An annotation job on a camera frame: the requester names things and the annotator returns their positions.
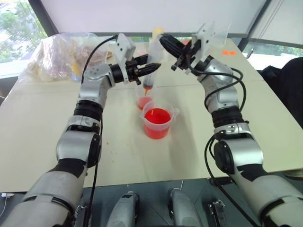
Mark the grey robot leg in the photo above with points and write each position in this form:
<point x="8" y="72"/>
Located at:
<point x="125" y="210"/>
<point x="183" y="208"/>

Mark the clear plastic syringe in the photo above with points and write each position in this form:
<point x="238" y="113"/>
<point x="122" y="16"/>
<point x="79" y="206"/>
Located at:
<point x="155" y="50"/>

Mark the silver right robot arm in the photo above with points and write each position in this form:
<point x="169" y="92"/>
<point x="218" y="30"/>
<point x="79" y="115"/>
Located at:
<point x="243" y="146"/>

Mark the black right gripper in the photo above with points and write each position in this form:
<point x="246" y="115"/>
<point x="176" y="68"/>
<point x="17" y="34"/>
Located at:
<point x="187" y="58"/>

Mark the large clear measuring cup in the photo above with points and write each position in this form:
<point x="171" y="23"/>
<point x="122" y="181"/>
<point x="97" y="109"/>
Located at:
<point x="157" y="127"/>

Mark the black fabric bag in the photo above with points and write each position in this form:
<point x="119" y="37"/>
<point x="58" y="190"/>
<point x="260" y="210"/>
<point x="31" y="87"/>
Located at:
<point x="284" y="85"/>

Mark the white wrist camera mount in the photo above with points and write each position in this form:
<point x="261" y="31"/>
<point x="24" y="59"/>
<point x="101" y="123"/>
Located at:
<point x="124" y="47"/>
<point x="208" y="33"/>

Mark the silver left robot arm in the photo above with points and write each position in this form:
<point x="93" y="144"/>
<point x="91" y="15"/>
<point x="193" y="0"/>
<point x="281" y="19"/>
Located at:
<point x="71" y="146"/>

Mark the small clear plastic cup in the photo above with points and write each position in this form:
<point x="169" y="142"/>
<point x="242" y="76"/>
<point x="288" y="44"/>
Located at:
<point x="143" y="101"/>

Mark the black metal latch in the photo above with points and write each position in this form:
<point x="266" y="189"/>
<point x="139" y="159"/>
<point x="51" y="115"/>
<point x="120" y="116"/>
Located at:
<point x="216" y="212"/>
<point x="81" y="215"/>

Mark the yellow bottle cap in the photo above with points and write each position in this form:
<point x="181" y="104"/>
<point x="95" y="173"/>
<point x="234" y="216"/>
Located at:
<point x="158" y="32"/>

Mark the clear plastic bag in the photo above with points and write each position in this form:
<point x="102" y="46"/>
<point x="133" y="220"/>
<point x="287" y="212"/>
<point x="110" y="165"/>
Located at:
<point x="59" y="54"/>

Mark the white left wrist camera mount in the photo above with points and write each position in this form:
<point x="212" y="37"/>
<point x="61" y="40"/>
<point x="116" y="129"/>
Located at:
<point x="124" y="47"/>

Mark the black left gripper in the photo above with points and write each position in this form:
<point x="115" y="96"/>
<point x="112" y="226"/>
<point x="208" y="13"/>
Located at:
<point x="132" y="69"/>

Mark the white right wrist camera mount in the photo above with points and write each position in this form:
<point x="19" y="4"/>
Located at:
<point x="208" y="33"/>

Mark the translucent plastic container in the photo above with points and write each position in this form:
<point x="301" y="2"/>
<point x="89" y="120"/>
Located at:
<point x="223" y="35"/>

